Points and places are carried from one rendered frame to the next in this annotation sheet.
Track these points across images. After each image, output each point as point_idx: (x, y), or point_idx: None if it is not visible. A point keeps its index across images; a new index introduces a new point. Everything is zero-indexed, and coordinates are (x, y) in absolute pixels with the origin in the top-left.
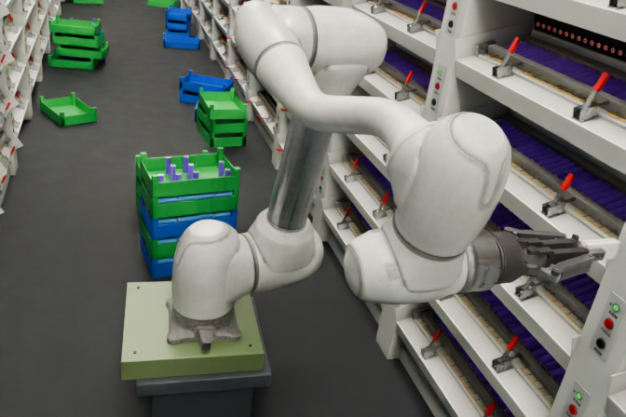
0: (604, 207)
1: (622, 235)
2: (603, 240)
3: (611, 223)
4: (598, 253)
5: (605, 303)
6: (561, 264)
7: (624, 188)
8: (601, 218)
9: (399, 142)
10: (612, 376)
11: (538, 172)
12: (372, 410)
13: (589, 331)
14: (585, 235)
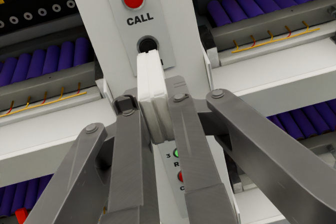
0: (13, 83)
1: (105, 63)
2: (146, 66)
3: (49, 85)
4: (187, 87)
5: (160, 163)
6: (327, 187)
7: (3, 53)
8: (30, 93)
9: None
10: (239, 212)
11: None
12: None
13: (168, 207)
14: (43, 127)
